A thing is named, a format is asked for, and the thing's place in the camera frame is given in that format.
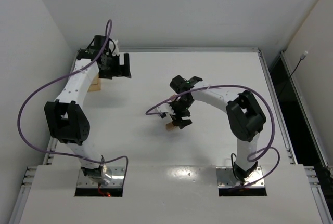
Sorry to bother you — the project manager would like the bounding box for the metal base plate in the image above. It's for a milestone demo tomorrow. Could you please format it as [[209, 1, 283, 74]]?
[[76, 167, 125, 189], [216, 166, 265, 189]]

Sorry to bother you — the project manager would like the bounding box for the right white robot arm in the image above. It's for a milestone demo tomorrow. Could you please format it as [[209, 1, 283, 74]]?
[[169, 75, 266, 182]]

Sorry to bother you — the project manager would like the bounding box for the purple cable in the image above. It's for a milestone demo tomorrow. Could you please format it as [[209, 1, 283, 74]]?
[[145, 85, 281, 191], [17, 19, 129, 175]]

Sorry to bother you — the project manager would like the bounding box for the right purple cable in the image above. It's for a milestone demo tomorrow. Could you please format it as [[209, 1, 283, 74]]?
[[145, 85, 281, 191]]

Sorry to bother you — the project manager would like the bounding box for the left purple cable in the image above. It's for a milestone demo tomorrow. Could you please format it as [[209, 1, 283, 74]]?
[[17, 19, 129, 175]]

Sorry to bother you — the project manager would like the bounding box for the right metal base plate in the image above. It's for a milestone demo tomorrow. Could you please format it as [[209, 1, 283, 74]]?
[[216, 166, 265, 189]]

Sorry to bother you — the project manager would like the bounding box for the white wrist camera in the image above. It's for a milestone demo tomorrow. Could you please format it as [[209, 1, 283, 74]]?
[[154, 103, 174, 118], [109, 39, 119, 56]]

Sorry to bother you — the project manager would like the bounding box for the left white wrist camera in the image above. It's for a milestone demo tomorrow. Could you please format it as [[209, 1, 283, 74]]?
[[109, 39, 119, 56]]

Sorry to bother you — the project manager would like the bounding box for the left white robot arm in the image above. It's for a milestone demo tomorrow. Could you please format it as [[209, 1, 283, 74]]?
[[44, 35, 131, 181]]

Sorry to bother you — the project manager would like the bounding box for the black wall cable white plug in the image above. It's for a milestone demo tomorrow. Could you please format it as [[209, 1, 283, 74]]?
[[283, 50, 309, 88]]

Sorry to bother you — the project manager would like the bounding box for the amber transparent plastic container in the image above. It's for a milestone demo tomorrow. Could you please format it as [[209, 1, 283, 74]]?
[[88, 75, 101, 92]]

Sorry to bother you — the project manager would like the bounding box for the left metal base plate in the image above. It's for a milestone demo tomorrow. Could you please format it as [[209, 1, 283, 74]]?
[[76, 167, 125, 189]]

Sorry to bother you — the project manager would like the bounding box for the wooden block stack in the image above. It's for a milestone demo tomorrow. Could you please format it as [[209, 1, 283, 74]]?
[[165, 122, 177, 131]]

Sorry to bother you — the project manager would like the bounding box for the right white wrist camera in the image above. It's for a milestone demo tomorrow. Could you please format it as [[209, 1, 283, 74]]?
[[154, 103, 174, 118]]

